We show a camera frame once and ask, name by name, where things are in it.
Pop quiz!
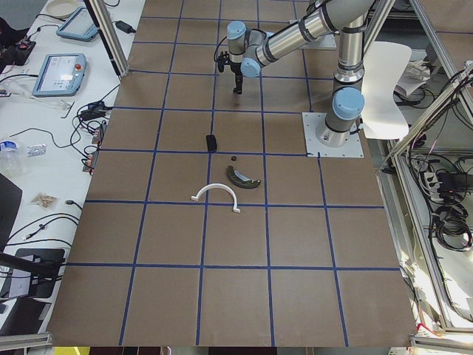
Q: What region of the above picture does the clear plastic water bottle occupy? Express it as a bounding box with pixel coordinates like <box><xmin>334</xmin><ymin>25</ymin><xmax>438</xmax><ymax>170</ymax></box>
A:
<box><xmin>1</xmin><ymin>139</ymin><xmax>22</xmax><ymax>178</ymax></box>

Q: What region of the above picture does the white round plate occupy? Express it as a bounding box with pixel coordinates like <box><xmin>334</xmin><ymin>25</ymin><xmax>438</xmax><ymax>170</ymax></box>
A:
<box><xmin>45</xmin><ymin>0</ymin><xmax>81</xmax><ymax>19</ymax></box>

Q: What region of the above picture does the near blue teach pendant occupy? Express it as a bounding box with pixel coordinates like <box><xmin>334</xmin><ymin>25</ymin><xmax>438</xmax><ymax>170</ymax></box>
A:
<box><xmin>33</xmin><ymin>53</ymin><xmax>87</xmax><ymax>97</ymax></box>

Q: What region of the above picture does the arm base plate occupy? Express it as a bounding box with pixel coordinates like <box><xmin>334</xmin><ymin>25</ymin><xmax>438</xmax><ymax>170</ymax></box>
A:
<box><xmin>293</xmin><ymin>17</ymin><xmax>336</xmax><ymax>50</ymax></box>
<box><xmin>302</xmin><ymin>112</ymin><xmax>364</xmax><ymax>158</ymax></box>

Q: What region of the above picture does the blue teach pendant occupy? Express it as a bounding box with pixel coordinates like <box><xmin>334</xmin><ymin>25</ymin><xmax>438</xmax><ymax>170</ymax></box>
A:
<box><xmin>33</xmin><ymin>53</ymin><xmax>87</xmax><ymax>97</ymax></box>
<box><xmin>56</xmin><ymin>7</ymin><xmax>98</xmax><ymax>41</ymax></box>

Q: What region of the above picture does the white plastic chair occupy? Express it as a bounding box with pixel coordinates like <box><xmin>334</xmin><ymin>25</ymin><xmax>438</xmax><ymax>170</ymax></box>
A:
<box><xmin>361</xmin><ymin>41</ymin><xmax>412</xmax><ymax>140</ymax></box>

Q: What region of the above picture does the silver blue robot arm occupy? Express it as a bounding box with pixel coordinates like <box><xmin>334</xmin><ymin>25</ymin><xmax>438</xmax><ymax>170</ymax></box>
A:
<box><xmin>214</xmin><ymin>1</ymin><xmax>374</xmax><ymax>148</ymax></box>

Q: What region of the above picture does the black brake pad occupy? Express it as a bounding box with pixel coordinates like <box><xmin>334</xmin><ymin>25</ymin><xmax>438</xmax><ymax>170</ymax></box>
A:
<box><xmin>205</xmin><ymin>135</ymin><xmax>217</xmax><ymax>152</ymax></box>

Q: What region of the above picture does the black power adapter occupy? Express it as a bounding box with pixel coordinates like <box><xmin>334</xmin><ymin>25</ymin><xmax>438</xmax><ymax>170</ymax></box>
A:
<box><xmin>115</xmin><ymin>20</ymin><xmax>136</xmax><ymax>34</ymax></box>

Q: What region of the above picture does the black monitor stand base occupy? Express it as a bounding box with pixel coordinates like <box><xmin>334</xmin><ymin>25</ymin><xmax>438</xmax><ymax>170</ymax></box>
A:
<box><xmin>1</xmin><ymin>248</ymin><xmax>66</xmax><ymax>299</ymax></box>

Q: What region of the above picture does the green curved brake shoe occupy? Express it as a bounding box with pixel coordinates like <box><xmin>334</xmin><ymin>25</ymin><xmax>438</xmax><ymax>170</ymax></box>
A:
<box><xmin>225</xmin><ymin>166</ymin><xmax>262</xmax><ymax>189</ymax></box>

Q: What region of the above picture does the white curved plastic clamp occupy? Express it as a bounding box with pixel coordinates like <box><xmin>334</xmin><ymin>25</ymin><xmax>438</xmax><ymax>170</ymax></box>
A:
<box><xmin>190</xmin><ymin>183</ymin><xmax>241</xmax><ymax>214</ymax></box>

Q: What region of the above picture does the far blue teach pendant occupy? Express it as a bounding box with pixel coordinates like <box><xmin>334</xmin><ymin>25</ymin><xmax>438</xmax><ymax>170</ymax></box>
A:
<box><xmin>56</xmin><ymin>7</ymin><xmax>98</xmax><ymax>41</ymax></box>

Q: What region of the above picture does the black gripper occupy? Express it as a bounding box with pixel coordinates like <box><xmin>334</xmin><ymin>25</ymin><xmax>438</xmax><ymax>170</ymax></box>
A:
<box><xmin>230</xmin><ymin>62</ymin><xmax>243</xmax><ymax>95</ymax></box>

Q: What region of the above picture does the bag of small parts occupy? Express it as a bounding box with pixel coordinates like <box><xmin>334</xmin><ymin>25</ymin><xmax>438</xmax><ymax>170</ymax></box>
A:
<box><xmin>30</xmin><ymin>192</ymin><xmax>58</xmax><ymax>209</ymax></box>

